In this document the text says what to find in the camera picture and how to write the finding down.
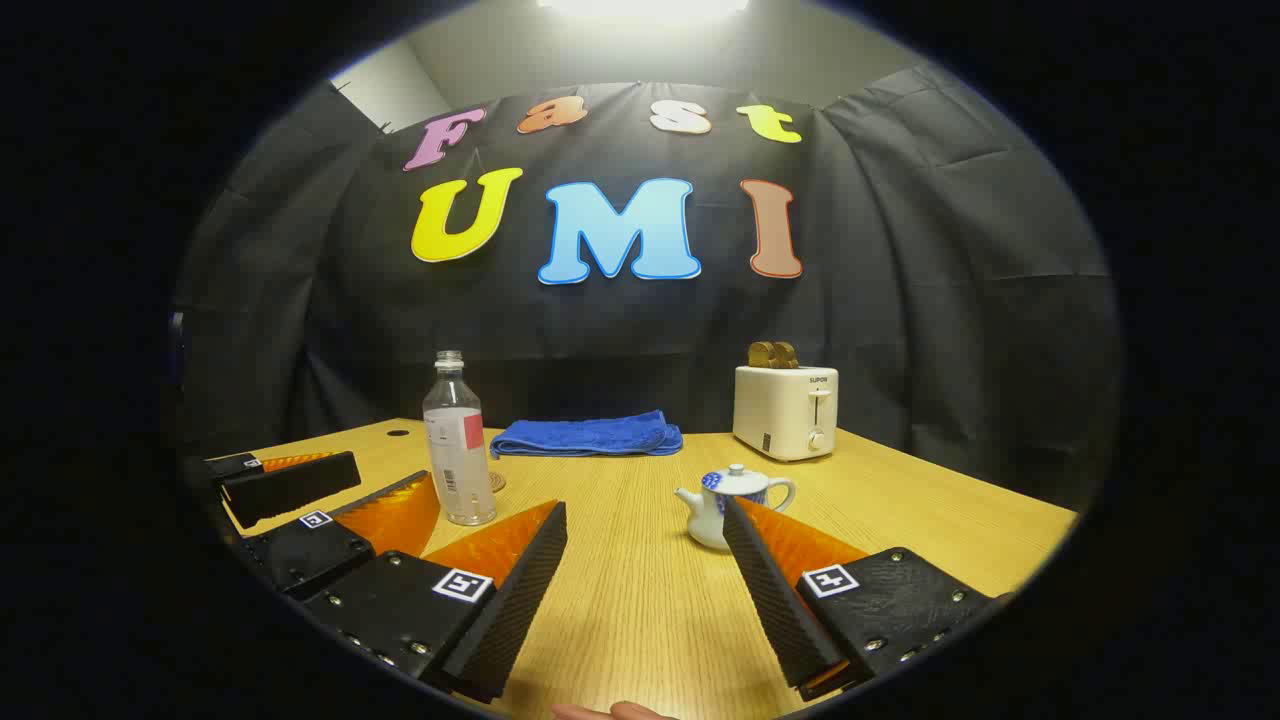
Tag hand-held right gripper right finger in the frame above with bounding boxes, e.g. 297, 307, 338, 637
722, 495, 1013, 703

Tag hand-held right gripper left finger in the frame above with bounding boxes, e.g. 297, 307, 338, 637
300, 500, 568, 704

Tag white blue-patterned teacup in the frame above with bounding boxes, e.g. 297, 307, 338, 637
675, 475, 797, 550

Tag white blue teacup lid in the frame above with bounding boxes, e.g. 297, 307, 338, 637
700, 464, 769, 498

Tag clear plastic water bottle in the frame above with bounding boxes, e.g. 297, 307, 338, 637
422, 350, 498, 528

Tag folded blue towel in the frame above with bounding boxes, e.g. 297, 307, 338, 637
489, 409, 684, 459

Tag white toaster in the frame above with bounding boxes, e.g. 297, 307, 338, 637
733, 364, 840, 462

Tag black backdrop cloth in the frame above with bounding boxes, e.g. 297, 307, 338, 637
170, 65, 1126, 511

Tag ceiling light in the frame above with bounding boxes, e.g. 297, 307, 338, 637
537, 0, 751, 19

